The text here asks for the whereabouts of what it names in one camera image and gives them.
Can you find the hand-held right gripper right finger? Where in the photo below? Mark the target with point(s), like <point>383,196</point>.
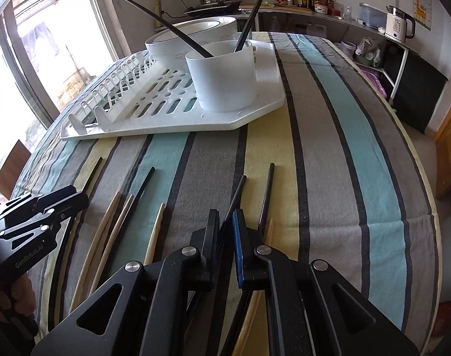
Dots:
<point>238,252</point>

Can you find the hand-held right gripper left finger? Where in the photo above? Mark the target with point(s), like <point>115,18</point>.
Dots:
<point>212,244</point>

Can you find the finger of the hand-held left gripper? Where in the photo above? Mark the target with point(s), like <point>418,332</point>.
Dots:
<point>14,209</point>
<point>68,206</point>

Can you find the white cup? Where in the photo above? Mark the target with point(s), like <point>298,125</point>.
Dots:
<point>225,81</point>

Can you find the person's left hand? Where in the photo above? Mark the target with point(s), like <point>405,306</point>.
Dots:
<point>14,304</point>

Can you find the brown wooden chair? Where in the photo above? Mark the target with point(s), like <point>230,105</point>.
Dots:
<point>12,170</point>

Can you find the striped tablecloth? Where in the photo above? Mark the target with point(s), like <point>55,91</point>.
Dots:
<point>322,155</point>

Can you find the white plastic dish rack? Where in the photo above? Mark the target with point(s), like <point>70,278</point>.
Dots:
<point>262,92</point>

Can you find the white bowl with dark rim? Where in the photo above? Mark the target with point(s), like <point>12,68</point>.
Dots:
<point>166,53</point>

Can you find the beige power strip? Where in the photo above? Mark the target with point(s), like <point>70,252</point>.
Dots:
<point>158,13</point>

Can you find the pink storage box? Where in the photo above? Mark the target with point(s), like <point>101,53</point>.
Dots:
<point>374,81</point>

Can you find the black cooktop stove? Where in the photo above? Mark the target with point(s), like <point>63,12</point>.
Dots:
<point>214,9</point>

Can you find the plastic bags under table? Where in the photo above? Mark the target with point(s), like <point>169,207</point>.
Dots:
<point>368,52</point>

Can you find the black panel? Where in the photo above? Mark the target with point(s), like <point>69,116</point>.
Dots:
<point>418,89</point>

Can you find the wooden cutting board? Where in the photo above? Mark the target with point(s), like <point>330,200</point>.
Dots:
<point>273,7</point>

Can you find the red sauce jars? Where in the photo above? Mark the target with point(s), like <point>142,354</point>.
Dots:
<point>323,5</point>

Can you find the drinking glass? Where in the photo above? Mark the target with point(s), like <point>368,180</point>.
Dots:
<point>346,13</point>

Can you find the clear plastic storage container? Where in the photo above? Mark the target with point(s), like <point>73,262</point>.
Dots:
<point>372,16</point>

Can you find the white electric kettle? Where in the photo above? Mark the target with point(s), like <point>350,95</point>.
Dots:
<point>396,26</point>

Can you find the window frame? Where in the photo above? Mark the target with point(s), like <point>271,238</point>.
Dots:
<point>116,11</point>

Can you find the giraffe wall poster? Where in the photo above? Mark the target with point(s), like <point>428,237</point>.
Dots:
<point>422,3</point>

